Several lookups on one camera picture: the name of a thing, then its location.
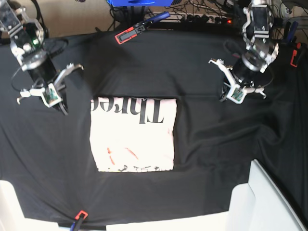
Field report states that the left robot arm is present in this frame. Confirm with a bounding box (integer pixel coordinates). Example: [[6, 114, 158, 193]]
[[208, 0, 279, 104]]

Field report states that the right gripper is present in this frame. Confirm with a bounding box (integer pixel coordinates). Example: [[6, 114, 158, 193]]
[[16, 57, 84, 115]]

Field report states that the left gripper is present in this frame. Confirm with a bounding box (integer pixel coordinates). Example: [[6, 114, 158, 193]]
[[208, 59, 267, 104]]

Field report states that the white table frame left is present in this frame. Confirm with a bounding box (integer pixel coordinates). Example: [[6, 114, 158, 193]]
[[0, 180, 60, 231]]

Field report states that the red black right clamp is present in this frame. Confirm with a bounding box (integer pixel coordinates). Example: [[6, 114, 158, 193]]
[[283, 21, 301, 68]]

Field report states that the black table cloth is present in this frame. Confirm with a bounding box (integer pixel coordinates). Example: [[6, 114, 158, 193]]
[[0, 30, 308, 227]]

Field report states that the red black top clamp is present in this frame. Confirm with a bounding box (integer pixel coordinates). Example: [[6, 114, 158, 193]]
[[115, 12, 170, 45]]

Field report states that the blue box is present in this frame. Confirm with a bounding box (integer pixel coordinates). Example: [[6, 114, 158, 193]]
[[107, 0, 173, 6]]

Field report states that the red black bottom clamp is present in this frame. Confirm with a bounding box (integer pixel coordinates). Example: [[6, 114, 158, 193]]
[[70, 210, 88, 231]]

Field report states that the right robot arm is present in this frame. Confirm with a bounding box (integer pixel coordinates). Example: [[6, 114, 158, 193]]
[[0, 0, 84, 116]]

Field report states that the red black clamp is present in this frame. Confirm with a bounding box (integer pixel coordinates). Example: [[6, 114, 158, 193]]
[[70, 210, 88, 231], [115, 12, 170, 45], [283, 21, 301, 68]]

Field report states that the black power strip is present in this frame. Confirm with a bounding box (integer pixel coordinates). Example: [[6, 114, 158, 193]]
[[162, 13, 233, 25]]

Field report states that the pink T-shirt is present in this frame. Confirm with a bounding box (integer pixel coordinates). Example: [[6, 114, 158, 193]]
[[90, 97, 177, 173]]

